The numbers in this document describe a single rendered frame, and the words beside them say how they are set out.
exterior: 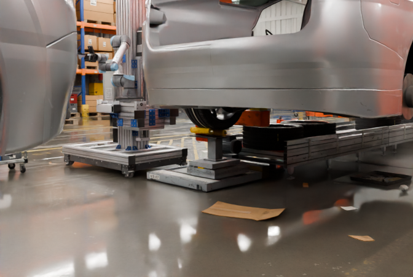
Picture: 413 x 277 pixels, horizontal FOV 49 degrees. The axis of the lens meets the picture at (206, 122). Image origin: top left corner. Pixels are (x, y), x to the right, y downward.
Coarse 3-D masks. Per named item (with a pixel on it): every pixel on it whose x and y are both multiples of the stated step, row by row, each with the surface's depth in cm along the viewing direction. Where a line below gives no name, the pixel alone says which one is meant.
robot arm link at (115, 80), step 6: (114, 36) 480; (120, 36) 476; (114, 42) 478; (120, 42) 475; (114, 48) 479; (114, 54) 481; (120, 60) 481; (120, 66) 482; (114, 72) 483; (120, 72) 482; (114, 78) 481; (114, 84) 483
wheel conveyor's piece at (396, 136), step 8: (336, 128) 689; (344, 128) 705; (352, 128) 724; (392, 128) 635; (400, 128) 656; (408, 128) 678; (392, 136) 636; (400, 136) 657; (408, 136) 679; (392, 144) 638; (392, 152) 646
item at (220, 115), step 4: (220, 108) 455; (212, 112) 445; (220, 112) 450; (224, 112) 447; (228, 112) 444; (232, 112) 440; (236, 112) 439; (212, 116) 415; (216, 116) 447; (220, 116) 444; (224, 116) 440; (228, 116) 438; (232, 116) 435; (220, 120) 423; (224, 120) 427
